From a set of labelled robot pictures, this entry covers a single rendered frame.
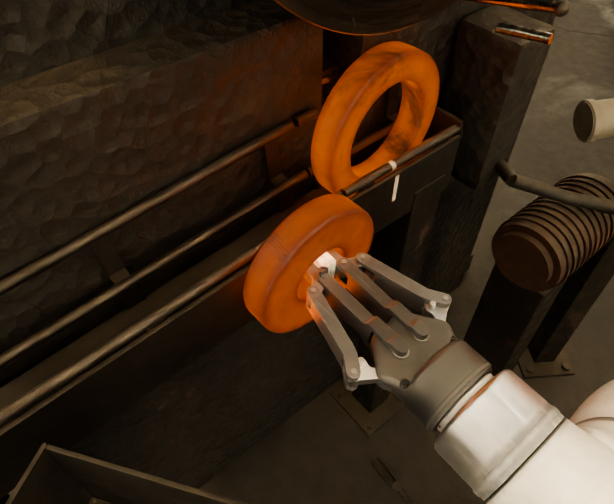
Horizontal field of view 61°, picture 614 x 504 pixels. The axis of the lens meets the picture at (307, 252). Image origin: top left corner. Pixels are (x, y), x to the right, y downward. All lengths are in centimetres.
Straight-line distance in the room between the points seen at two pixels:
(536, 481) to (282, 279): 25
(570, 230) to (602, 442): 49
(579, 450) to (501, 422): 5
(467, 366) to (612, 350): 106
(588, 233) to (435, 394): 55
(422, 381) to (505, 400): 6
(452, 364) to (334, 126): 26
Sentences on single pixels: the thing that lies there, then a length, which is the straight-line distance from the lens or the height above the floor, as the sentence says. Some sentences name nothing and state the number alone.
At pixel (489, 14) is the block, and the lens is 78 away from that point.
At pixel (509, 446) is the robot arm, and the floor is 74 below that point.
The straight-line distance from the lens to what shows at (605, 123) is 85.
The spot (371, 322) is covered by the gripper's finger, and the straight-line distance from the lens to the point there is 46.
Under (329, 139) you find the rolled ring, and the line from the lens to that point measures 54.
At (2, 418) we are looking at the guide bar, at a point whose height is 68.
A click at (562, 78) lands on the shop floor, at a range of 242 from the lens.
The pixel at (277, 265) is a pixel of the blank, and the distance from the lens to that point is 46.
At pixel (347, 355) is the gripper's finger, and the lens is 45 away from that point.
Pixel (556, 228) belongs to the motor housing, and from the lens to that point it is 88.
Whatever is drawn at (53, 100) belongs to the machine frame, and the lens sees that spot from 47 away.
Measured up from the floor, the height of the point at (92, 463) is 72.
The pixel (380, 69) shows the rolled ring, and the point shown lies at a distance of 55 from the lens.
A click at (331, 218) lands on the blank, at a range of 47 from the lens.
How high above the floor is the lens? 110
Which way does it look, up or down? 48 degrees down
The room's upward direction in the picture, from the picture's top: straight up
